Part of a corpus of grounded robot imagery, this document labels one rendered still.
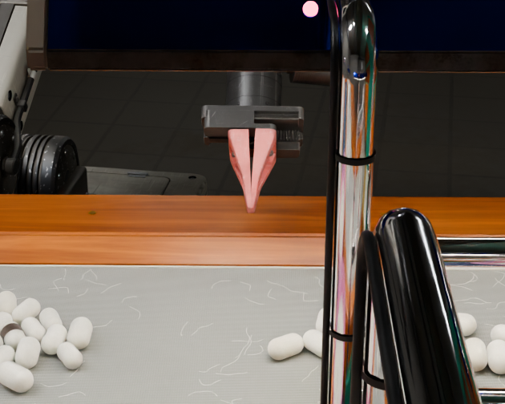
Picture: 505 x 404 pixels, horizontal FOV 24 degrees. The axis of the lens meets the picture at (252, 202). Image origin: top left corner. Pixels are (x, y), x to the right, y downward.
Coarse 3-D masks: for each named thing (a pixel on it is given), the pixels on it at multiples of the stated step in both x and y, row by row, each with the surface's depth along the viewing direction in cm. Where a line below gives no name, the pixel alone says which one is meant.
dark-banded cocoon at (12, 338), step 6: (6, 324) 107; (0, 330) 107; (12, 330) 106; (18, 330) 106; (6, 336) 105; (12, 336) 105; (18, 336) 105; (24, 336) 106; (6, 342) 105; (12, 342) 105
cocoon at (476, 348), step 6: (468, 342) 104; (474, 342) 103; (480, 342) 104; (468, 348) 103; (474, 348) 103; (480, 348) 103; (474, 354) 102; (480, 354) 102; (486, 354) 102; (474, 360) 102; (480, 360) 102; (486, 360) 102; (474, 366) 102; (480, 366) 102
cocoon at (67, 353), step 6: (66, 342) 104; (60, 348) 104; (66, 348) 103; (72, 348) 103; (60, 354) 103; (66, 354) 103; (72, 354) 103; (78, 354) 103; (66, 360) 103; (72, 360) 102; (78, 360) 103; (66, 366) 103; (72, 366) 103; (78, 366) 103
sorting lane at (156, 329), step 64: (64, 320) 111; (128, 320) 111; (192, 320) 111; (256, 320) 111; (0, 384) 101; (64, 384) 101; (128, 384) 101; (192, 384) 101; (256, 384) 101; (320, 384) 101
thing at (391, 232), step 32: (384, 224) 46; (416, 224) 45; (384, 256) 44; (416, 256) 43; (384, 288) 43; (416, 288) 41; (448, 288) 42; (384, 320) 41; (416, 320) 39; (448, 320) 39; (352, 352) 52; (384, 352) 39; (416, 352) 38; (448, 352) 37; (352, 384) 53; (384, 384) 51; (416, 384) 36; (448, 384) 36
